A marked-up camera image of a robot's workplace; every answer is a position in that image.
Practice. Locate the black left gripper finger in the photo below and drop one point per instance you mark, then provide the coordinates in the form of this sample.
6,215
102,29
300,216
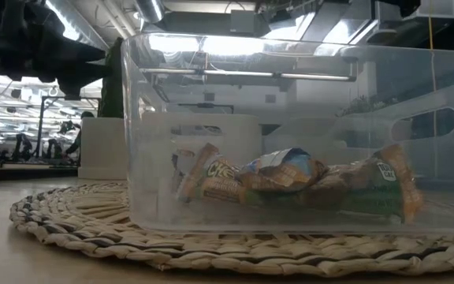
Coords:
83,53
79,79

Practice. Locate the orange green wrapper granola bar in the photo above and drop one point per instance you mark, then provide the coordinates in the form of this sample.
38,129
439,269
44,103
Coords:
369,189
211,185
282,173

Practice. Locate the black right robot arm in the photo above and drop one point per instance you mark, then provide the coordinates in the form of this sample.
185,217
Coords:
402,6

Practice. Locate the dark green plant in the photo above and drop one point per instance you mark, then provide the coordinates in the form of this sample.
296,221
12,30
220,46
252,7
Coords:
112,90

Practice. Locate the person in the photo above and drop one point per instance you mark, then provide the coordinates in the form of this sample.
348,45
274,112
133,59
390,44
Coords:
78,142

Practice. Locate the white cylindrical planter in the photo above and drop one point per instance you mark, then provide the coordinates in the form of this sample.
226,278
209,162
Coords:
101,150

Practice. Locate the dark background table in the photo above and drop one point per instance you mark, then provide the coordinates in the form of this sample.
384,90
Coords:
34,171

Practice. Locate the clear plastic bin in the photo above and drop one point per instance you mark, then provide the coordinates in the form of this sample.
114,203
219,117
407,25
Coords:
152,213

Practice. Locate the round woven straw mat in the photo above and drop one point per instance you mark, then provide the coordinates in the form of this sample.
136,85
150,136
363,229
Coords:
93,236

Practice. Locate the long ceiling light tube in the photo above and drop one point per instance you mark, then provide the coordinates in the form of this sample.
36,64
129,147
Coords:
243,73

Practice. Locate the white plastic bin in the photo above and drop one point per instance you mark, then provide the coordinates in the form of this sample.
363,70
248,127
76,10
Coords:
235,134
309,130

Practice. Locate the silver ceiling duct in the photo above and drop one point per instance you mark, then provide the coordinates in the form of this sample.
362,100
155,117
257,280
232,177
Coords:
150,10
81,27

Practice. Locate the black metal frame stand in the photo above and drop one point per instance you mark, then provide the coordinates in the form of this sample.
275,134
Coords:
41,118

